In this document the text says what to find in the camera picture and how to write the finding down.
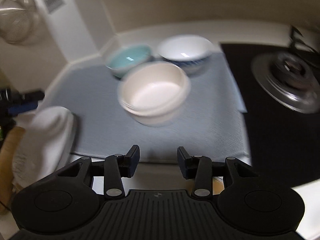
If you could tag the grey counter mat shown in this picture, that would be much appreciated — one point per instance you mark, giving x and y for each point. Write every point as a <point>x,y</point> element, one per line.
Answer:
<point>209,122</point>

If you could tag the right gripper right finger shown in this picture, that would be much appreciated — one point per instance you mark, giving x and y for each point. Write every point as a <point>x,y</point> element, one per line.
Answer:
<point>198,169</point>

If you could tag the black gas stove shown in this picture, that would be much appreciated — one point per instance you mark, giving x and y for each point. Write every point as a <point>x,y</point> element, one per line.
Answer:
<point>280,90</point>

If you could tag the wooden cutting board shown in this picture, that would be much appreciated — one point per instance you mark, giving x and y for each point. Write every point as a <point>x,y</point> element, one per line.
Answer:
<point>8,150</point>

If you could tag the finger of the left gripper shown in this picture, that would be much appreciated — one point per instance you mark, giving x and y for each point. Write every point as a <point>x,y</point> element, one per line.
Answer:
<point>15,96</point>
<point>18,109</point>

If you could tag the cream beige bowl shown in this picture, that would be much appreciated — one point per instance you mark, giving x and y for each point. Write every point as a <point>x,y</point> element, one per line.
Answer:
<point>154,93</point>

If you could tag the metal wire strainer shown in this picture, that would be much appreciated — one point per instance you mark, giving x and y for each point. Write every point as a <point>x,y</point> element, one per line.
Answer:
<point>19,19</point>

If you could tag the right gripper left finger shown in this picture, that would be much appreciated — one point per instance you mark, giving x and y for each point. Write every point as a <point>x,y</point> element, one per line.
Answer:
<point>119,166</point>

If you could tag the large white floral plate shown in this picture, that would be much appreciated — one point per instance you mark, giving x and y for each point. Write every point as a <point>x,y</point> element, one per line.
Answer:
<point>45,146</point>

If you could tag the blue white patterned bowl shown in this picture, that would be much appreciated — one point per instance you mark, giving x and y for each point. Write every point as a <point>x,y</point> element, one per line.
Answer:
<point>189,52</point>

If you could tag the teal glazed bowl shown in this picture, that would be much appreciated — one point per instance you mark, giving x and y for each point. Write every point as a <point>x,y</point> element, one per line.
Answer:
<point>125,59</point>

